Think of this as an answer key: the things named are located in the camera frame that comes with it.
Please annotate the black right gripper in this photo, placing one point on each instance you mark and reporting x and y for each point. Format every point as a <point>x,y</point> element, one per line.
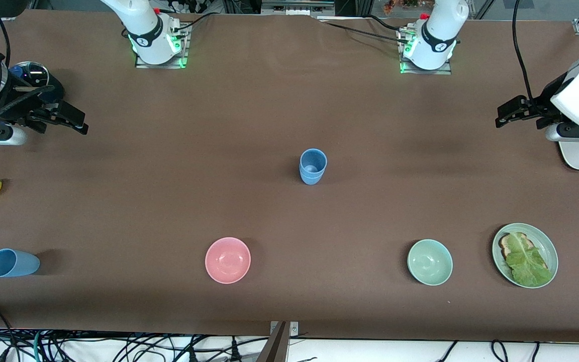
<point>27,105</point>

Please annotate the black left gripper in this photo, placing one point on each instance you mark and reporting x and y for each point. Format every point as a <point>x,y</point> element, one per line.
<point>541,104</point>

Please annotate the plain blue cup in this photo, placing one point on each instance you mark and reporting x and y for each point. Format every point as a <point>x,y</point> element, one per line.
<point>313,160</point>
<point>13,263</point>

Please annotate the blue cup with white filling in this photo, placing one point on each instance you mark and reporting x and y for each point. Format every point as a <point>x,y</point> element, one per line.
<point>312,179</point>

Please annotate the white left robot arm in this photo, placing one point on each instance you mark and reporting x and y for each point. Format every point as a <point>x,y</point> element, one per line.
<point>438,35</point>

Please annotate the dark blue saucepan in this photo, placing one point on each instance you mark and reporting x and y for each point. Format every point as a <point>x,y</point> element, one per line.
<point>57,88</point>

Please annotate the glass lid with blue knob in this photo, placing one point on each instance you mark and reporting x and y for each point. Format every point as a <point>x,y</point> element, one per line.
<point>33,73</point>

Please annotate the toasted bread slice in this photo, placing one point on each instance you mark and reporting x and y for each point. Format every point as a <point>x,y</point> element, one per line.
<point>508,244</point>

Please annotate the pale green plate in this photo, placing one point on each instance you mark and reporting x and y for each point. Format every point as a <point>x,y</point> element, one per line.
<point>546,246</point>

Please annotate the green lettuce leaf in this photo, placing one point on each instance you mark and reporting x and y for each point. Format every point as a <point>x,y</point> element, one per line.
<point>528,264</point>

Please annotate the orange background items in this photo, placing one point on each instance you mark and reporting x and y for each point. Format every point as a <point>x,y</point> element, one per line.
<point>400,5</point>

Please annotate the pale green bowl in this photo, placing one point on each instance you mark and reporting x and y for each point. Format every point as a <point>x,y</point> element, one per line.
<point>429,262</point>

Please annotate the pink bowl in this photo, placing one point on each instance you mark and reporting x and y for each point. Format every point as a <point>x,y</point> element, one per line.
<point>227,260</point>

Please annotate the white power strip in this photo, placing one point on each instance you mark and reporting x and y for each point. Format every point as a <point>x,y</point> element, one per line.
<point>299,9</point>

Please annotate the black power plug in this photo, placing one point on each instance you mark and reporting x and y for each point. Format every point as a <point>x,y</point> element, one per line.
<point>235,354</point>

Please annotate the dark slanted pole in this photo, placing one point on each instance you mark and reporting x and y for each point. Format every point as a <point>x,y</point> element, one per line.
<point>275,347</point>

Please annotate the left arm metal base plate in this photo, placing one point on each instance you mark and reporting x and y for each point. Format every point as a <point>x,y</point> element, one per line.
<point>448,69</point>

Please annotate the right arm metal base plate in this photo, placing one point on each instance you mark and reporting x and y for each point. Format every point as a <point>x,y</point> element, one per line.
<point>183,50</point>

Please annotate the small metal bracket plate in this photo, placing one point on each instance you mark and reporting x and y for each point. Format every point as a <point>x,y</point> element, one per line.
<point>294,328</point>

